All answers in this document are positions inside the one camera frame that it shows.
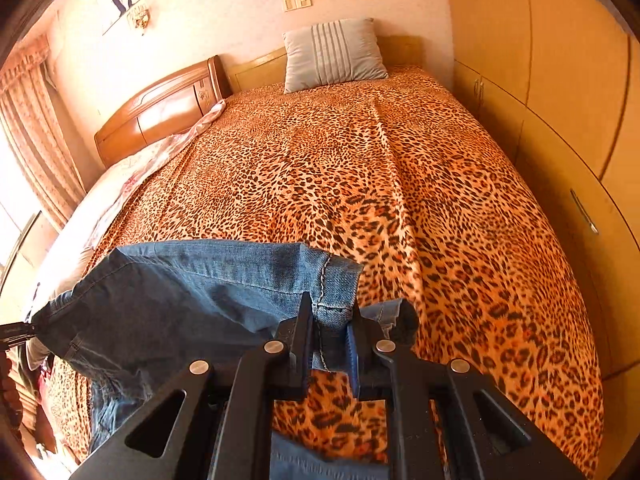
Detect floral bed sheet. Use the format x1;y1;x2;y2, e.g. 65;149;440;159
27;100;228;321

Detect grey striped pillow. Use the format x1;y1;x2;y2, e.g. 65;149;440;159
281;17;390;95

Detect long metal wardrobe handle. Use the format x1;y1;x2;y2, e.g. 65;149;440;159
570;189;600;235

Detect dark wooden headboard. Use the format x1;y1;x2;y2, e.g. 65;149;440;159
94;55;233;168

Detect leopard print blanket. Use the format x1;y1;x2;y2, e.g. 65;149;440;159
42;66;608;480

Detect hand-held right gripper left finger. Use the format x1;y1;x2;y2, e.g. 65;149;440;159
70;292;314;480

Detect patterned curtain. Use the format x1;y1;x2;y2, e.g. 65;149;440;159
0;35;88;231

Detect light wooden headboard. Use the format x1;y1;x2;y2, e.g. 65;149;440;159
225;35;426;93

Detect window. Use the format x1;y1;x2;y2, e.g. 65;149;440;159
0;132;53;281

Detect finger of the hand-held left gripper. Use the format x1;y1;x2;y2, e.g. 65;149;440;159
0;321;37;348

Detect light wooden wardrobe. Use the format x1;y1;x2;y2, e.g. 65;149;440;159
442;0;640;480

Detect blue denim pants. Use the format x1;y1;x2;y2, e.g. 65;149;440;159
30;240;420;480

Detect wall lamp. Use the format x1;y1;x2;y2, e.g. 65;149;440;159
126;4;152;31

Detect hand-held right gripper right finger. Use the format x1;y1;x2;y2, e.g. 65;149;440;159
348;302;586;480

